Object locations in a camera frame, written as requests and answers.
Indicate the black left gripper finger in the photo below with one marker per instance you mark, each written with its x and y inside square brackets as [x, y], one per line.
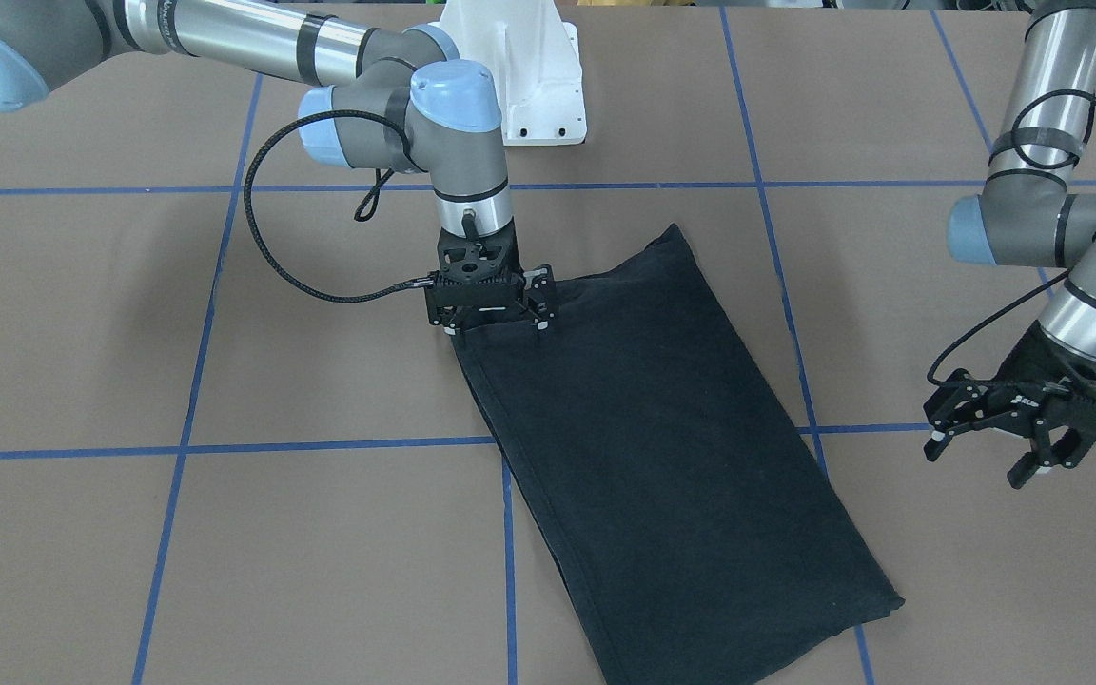
[1067, 452]
[963, 404]

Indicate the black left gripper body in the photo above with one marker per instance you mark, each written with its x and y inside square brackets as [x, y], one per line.
[1024, 365]

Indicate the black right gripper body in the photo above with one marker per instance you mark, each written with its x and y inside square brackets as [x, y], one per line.
[540, 292]

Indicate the black graphic t-shirt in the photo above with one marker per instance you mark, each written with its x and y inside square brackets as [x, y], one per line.
[696, 535]

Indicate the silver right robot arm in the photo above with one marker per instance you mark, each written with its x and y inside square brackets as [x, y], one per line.
[396, 102]

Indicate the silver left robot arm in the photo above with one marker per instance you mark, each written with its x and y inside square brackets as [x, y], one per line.
[1036, 209]

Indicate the brown table mat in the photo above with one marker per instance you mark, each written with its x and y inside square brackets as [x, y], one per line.
[207, 476]

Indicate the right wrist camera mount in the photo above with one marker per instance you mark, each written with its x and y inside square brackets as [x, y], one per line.
[479, 301]

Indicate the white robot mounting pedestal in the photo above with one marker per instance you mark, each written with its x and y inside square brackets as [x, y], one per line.
[535, 60]

